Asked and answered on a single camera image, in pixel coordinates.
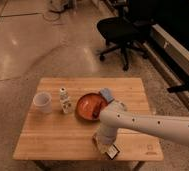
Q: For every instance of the small white bottle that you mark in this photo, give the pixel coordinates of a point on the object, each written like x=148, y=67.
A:
x=65, y=101

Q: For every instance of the blue sponge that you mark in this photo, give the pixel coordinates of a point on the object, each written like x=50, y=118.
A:
x=106, y=93

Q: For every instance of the brown object in bowl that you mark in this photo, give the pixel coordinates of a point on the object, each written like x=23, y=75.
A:
x=96, y=110

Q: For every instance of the white plastic cup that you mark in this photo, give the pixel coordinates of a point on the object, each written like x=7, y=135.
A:
x=42, y=102

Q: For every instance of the long white bench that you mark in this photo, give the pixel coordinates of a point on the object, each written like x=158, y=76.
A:
x=178, y=54

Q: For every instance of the orange bowl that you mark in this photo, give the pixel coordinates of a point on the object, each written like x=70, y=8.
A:
x=85, y=105

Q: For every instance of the wooden table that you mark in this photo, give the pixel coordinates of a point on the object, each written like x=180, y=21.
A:
x=66, y=137

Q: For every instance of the black office chair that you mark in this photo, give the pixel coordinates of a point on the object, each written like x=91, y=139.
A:
x=133, y=23

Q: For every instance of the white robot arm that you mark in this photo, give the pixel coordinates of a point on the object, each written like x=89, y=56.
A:
x=113, y=117

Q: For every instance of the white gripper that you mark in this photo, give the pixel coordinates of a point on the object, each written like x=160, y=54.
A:
x=103, y=148

